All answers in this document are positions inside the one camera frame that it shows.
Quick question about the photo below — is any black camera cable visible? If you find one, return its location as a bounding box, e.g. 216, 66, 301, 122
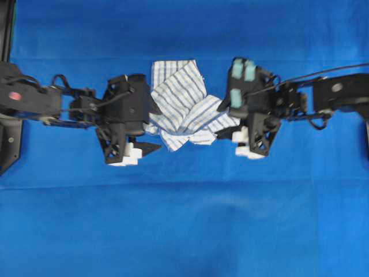
244, 62, 369, 96
59, 88, 136, 113

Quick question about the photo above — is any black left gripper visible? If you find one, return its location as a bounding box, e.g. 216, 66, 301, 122
96, 101, 162, 167

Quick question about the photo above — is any white blue striped towel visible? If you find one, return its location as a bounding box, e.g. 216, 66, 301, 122
145, 60, 240, 152

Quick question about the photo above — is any black left camera cable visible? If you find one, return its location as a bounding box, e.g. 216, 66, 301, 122
59, 88, 136, 113

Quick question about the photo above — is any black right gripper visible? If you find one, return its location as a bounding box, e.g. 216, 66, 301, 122
215, 99, 281, 159

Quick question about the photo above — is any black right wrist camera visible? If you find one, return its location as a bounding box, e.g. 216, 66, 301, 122
225, 57, 280, 119

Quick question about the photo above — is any black right camera cable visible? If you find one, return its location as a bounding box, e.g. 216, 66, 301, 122
244, 62, 369, 96

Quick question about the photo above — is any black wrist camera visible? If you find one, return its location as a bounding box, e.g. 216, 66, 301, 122
225, 57, 280, 119
103, 74, 149, 136

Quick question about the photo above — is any blue table cloth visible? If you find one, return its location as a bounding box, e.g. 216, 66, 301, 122
1, 1, 368, 276

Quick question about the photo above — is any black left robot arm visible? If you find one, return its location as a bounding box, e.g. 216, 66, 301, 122
1, 62, 161, 172

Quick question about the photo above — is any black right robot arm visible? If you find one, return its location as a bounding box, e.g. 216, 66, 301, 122
216, 59, 368, 159

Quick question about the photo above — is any black aluminium table frame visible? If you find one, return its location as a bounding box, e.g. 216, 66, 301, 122
1, 1, 23, 174

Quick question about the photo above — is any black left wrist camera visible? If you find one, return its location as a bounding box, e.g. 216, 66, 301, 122
103, 74, 149, 136

